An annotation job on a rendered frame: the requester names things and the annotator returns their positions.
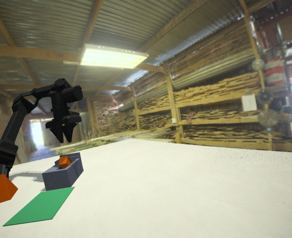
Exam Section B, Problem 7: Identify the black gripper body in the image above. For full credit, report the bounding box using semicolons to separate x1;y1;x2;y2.
45;104;82;129

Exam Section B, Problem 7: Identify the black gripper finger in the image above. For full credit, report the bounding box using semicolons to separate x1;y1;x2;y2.
61;124;77;142
49;127;64;143

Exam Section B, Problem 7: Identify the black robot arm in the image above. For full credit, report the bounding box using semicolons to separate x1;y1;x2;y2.
0;78;83;178

